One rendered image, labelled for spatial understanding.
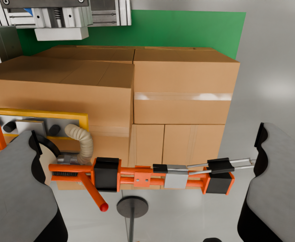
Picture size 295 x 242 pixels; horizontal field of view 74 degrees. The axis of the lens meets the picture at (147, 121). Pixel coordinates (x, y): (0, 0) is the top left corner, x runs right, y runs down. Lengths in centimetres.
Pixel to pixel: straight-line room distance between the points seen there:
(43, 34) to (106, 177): 47
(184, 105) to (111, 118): 57
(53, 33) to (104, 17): 77
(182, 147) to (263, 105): 102
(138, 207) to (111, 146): 185
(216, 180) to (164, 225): 242
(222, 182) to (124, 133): 41
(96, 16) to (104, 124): 82
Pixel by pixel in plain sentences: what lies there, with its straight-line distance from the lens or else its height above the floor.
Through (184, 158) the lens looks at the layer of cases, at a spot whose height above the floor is 54.
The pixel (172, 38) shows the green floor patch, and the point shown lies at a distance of 165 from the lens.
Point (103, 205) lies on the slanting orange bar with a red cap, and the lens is 55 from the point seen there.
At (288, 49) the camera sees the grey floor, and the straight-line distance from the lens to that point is 203.
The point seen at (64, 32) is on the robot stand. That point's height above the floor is 99.
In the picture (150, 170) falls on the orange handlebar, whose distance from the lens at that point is 61.
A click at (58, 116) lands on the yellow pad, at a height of 107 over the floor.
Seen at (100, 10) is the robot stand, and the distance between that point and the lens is 143.
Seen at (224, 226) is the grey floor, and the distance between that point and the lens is 325.
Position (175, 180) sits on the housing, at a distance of 64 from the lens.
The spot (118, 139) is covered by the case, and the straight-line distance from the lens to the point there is 84.
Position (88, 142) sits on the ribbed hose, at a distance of 63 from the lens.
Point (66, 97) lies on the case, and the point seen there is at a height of 94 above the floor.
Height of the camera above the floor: 163
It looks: 61 degrees down
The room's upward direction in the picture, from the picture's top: 177 degrees clockwise
